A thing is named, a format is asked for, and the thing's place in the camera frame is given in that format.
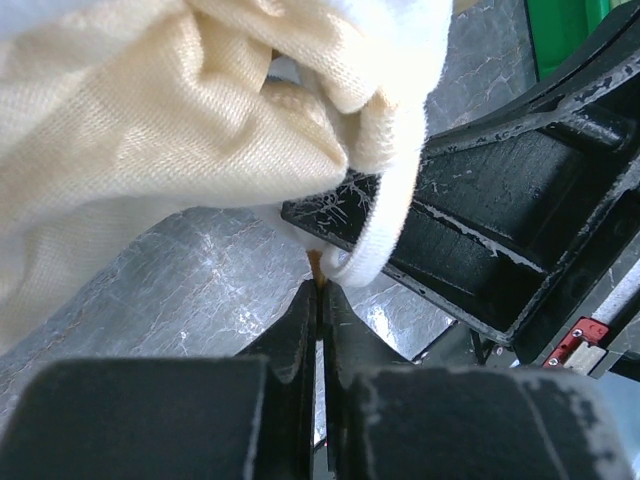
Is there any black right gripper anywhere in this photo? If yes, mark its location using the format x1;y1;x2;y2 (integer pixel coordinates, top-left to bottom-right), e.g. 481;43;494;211
513;19;639;379

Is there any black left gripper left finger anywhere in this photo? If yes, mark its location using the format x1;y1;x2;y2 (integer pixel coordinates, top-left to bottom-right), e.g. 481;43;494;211
1;282;317;479

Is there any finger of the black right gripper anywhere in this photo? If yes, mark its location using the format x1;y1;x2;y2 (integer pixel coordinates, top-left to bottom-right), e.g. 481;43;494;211
280;74;640;346

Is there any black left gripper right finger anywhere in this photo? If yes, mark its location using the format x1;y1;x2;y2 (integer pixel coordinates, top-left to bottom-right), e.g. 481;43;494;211
322;283;630;479

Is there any bear print cream quilt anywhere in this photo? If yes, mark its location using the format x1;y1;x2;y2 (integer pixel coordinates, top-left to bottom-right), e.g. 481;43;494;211
1;1;454;350

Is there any green plastic basket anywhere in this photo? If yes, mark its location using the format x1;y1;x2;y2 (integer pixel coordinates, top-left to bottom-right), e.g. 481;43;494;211
525;0;625;80

